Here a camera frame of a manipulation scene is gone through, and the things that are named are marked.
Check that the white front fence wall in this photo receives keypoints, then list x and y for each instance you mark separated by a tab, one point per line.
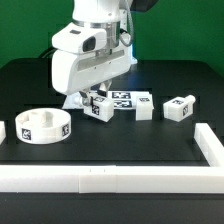
111	179

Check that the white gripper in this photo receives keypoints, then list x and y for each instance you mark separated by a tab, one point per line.
82	59

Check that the white paper with tags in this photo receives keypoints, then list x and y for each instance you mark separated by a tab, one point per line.
122	99

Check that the white round stool seat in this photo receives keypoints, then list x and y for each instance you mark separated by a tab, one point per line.
43	125

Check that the white right fence wall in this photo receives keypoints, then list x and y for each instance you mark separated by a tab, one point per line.
209	144

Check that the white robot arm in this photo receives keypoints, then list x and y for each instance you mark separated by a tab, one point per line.
112	15

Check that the white left fence block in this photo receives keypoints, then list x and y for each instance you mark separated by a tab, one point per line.
2	131

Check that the white fence wall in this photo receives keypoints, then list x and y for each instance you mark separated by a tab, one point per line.
209	144
111	179

